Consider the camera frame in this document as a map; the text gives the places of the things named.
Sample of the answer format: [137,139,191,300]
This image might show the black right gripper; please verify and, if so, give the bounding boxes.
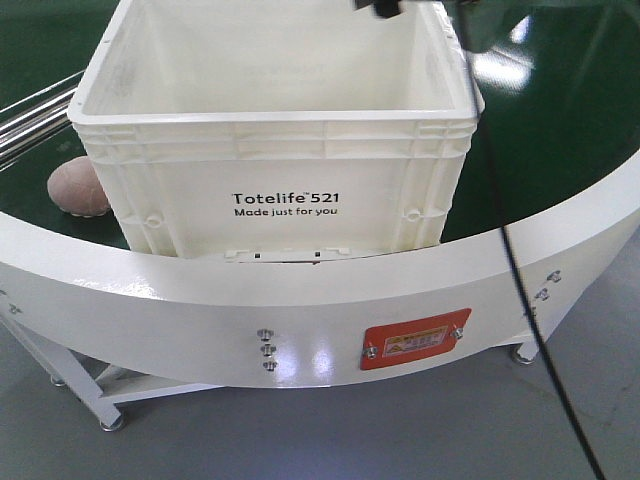
[353,0,402,18]

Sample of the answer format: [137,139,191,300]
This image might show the white plastic tote box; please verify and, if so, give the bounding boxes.
[68,1,477,262]

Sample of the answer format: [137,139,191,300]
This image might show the pink plush ball toy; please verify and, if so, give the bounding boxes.
[47,156,111,218]

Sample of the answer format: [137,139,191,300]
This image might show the red warning plate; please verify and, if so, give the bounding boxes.
[360,308,472,370]

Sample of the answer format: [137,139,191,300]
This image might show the steel conveyor rollers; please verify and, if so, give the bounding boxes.
[1,70,84,165]

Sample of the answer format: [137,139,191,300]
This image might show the black cable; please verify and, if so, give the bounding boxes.
[449,0,609,480]

